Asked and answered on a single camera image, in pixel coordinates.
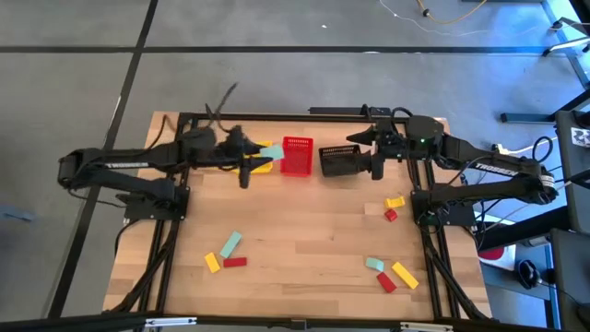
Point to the black and white marker tag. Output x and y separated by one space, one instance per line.
581 137

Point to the black plastic basket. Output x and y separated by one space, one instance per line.
338 161

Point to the dark steel floor bar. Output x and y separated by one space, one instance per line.
530 117

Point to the red plastic basket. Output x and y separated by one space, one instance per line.
297 157

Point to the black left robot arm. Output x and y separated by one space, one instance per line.
129 163

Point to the blue floor tape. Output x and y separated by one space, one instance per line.
16 214

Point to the white power strip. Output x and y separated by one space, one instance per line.
500 148

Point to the blue metal table frame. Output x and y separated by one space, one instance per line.
567 46

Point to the black cabinet with marker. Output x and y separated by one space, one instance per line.
576 184

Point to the small teal block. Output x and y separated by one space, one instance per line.
374 264
273 152

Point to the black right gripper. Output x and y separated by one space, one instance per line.
392 143

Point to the yellow plastic basket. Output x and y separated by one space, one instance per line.
263 169

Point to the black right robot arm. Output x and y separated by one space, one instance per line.
498 166

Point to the yellow arch block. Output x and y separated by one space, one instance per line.
395 202

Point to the red and white object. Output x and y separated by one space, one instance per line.
491 253

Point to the plain black cabinet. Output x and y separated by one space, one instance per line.
574 276

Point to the black flat bar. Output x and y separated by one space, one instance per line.
336 110

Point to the silver frame bracket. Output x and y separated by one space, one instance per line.
170 322
426 327

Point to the small red block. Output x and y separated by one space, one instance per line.
391 215

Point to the long teal block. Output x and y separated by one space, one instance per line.
230 245

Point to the red rectangular block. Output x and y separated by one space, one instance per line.
235 262
386 282

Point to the black headphones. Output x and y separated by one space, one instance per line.
527 273

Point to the black frame crossbar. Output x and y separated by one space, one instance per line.
92 321

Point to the black diagonal beam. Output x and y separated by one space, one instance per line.
525 229

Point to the long yellow block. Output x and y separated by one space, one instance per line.
405 276

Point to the short yellow block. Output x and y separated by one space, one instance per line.
212 263

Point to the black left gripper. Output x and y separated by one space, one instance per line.
230 159

